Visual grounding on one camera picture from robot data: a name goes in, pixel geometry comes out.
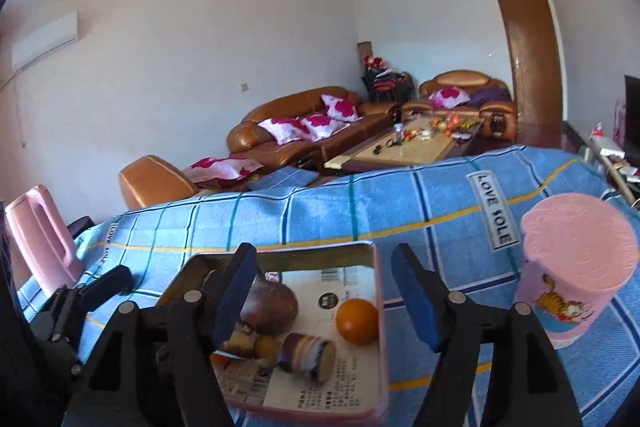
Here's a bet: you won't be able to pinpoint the beige lumpy piece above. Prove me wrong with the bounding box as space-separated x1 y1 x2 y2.
229 321 258 344

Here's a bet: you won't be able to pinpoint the wooden coffee table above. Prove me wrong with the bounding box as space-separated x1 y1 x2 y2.
324 117 485 172

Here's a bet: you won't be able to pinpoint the tan leather chair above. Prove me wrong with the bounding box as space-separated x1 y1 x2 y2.
118 155 201 210

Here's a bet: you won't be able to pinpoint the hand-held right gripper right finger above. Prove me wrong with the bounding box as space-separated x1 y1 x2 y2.
391 243 583 427

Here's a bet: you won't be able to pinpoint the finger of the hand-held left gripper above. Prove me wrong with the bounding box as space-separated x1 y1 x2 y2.
50 264 135 323

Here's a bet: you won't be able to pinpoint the black television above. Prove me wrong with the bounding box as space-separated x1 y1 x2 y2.
624 76 640 152

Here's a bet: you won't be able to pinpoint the blue checked cloth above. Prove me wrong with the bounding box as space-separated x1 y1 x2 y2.
15 144 640 427

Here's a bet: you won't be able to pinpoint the yellow-brown fruit piece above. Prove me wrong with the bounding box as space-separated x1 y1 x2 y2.
254 336 282 367

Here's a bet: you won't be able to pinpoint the pink electric kettle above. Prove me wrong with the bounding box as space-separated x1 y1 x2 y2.
5 186 85 298

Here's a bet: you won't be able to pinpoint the purple cloth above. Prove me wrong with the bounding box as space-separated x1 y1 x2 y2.
467 87 512 105

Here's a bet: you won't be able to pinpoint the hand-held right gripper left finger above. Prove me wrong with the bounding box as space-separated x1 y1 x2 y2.
62 242 258 427

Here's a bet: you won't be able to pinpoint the brown leather three-seat sofa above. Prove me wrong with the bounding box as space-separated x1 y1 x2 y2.
227 87 401 168

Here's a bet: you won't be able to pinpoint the pink flowered white cushion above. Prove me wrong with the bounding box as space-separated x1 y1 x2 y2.
300 112 351 142
257 117 311 145
429 87 471 108
320 94 362 122

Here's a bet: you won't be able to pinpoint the stacked dark chairs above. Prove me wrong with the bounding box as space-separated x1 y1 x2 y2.
361 69 416 104

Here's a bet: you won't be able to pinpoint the white air conditioner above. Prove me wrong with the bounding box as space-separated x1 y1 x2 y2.
11 11 81 72

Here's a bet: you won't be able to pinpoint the pink flowered white pillow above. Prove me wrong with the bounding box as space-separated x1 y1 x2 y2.
182 157 263 184

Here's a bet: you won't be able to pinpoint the dark wooden television cabinet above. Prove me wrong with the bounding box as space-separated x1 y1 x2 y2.
562 122 640 208

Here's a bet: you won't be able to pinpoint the white red snack box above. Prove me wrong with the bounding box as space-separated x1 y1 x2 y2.
155 241 392 418

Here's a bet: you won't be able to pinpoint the brown leather armchair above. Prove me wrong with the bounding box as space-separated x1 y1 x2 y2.
401 69 518 142

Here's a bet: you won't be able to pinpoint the cut dark purple fruit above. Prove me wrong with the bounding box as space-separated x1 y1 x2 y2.
276 332 337 383

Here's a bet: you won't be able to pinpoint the brown wooden door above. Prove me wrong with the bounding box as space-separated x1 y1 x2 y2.
496 0 565 128

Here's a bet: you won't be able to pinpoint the pink cup with tiger print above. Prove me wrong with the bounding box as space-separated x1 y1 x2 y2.
515 194 640 350

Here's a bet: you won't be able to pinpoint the large orange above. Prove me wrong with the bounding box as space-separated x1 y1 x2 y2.
335 298 379 345

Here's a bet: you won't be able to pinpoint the round brown fruit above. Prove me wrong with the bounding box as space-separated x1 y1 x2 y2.
243 279 300 337

